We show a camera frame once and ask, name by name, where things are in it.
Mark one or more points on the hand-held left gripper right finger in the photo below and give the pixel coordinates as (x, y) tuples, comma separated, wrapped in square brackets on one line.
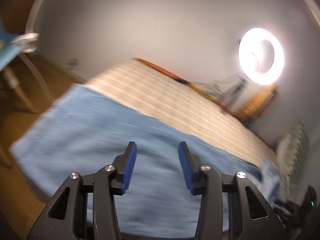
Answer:
[(185, 165)]

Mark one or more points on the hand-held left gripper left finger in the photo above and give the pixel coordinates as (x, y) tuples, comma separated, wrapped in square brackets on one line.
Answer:
[(128, 165)]

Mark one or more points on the blue towel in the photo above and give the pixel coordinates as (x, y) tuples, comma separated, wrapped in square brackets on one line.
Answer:
[(100, 130)]

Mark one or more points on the green striped white pillow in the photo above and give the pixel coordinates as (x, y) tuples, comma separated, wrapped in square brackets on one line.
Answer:
[(292, 150)]

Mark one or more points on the beige checked blanket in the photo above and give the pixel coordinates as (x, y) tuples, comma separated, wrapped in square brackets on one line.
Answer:
[(162, 97)]

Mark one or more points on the orange patterned cloth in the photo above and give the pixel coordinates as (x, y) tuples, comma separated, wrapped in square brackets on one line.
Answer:
[(260, 100)]

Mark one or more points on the white curved tube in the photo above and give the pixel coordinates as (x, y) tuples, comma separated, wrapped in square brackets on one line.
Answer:
[(32, 10)]

